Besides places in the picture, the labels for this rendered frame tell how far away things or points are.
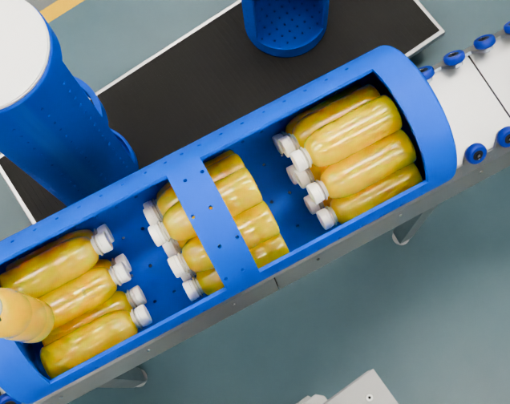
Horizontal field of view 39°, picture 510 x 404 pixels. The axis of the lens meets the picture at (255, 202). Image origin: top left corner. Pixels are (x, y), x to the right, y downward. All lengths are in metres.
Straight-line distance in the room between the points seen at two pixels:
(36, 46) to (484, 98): 0.95
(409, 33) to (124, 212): 1.41
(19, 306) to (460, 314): 1.68
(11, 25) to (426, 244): 1.49
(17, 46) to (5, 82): 0.08
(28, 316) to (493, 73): 1.08
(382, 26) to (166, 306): 1.45
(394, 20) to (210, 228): 1.52
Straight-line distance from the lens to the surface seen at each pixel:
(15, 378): 1.28
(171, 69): 2.50
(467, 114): 1.60
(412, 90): 1.26
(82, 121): 1.81
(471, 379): 2.44
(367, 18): 2.56
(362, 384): 1.30
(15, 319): 1.06
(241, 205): 1.24
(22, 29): 1.63
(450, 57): 1.59
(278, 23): 2.52
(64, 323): 1.38
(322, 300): 2.39
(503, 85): 1.65
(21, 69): 1.58
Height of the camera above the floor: 2.37
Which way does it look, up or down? 75 degrees down
